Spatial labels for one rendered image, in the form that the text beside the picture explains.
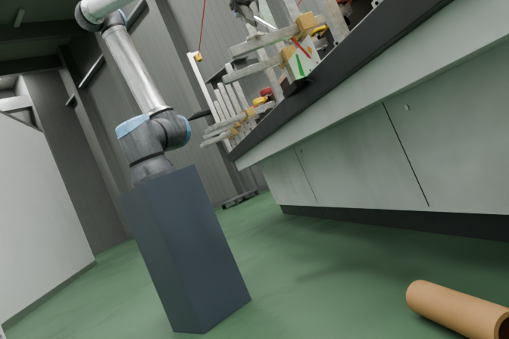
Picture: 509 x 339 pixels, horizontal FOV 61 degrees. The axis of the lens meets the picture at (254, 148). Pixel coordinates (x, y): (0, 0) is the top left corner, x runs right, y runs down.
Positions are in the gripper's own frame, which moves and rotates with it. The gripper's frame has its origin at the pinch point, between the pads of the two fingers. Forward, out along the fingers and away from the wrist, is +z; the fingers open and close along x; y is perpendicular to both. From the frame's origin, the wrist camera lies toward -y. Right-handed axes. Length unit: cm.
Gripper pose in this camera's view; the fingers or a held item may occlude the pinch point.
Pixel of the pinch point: (254, 23)
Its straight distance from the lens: 166.8
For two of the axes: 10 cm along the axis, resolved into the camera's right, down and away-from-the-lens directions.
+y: -1.7, 1.2, 9.8
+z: 3.9, 9.2, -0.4
